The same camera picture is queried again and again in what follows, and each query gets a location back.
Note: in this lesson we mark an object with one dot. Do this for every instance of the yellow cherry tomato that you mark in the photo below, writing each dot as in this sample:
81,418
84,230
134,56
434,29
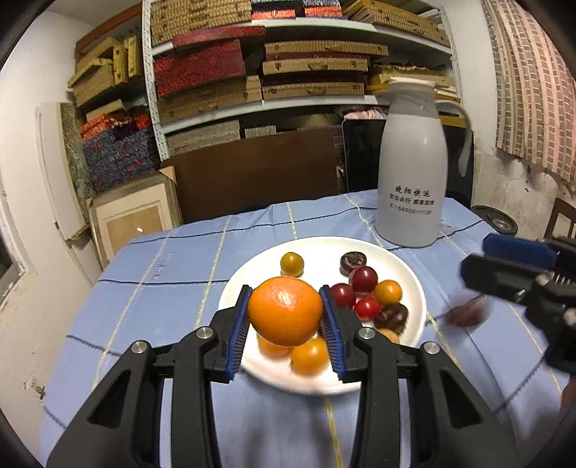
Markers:
292,263

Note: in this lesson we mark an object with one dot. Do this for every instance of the small orange tangerine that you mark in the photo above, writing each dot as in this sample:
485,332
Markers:
309,355
271,350

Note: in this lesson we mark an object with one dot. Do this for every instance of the stack of blue patterned boxes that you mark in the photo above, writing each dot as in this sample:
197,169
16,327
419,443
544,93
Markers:
121,153

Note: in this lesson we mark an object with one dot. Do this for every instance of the pale yellow speckled pear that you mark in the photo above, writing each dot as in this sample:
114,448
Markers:
388,336

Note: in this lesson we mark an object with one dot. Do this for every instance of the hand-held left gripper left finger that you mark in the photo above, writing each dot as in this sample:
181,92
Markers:
238,342

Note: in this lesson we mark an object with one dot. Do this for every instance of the wooden picture frame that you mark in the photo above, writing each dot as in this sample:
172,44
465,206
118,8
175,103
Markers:
130,216

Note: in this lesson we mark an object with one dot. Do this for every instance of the wooden chair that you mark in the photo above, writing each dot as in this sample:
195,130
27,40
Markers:
562,220

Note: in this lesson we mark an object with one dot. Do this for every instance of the shelved stack of woven boxes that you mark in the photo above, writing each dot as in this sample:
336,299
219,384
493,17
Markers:
315,47

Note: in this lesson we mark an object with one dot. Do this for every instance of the brown wooden board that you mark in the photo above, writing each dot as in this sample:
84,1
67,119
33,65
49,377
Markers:
256,175

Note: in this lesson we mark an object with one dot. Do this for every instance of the brick patterned curtain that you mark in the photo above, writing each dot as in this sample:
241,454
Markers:
535,90

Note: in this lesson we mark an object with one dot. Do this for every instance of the white panel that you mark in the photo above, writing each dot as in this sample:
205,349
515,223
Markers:
51,166

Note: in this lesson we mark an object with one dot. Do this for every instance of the white plate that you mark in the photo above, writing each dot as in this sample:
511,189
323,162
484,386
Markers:
315,252

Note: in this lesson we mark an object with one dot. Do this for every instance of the white metal shelf rack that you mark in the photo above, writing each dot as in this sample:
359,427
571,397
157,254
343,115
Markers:
150,81

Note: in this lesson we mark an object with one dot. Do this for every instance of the smooth orange tomato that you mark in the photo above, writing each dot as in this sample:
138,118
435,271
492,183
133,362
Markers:
388,291

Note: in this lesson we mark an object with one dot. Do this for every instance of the large orange tangerine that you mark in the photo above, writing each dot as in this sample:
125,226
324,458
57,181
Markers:
283,310

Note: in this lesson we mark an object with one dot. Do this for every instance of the pile of woven straw boxes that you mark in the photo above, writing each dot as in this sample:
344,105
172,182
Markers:
99,76

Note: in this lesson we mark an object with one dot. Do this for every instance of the blue checked tablecloth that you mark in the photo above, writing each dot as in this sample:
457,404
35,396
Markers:
157,279

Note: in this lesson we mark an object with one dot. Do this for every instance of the stack of red patterned boxes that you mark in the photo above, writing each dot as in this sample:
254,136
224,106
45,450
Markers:
198,67

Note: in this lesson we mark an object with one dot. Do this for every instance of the black round weight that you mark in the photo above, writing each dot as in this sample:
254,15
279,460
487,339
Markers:
499,220

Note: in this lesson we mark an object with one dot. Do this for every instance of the grey marble slab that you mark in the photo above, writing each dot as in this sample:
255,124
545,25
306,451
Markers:
72,153

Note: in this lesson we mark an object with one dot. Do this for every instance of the red cherry tomato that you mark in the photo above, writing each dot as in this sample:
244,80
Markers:
367,307

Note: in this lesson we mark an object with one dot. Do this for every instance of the white thermos jug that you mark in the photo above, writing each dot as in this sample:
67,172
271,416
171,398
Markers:
409,171

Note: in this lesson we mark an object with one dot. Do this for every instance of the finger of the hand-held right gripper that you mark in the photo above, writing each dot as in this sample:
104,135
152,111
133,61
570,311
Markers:
499,279
517,251

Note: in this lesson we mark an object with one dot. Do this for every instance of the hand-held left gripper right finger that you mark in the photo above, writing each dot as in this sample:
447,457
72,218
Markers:
332,342

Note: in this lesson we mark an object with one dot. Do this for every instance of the pink cloth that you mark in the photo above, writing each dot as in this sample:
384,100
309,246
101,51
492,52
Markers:
360,113

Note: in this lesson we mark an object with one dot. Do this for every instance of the window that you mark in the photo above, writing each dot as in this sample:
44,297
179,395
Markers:
9,265

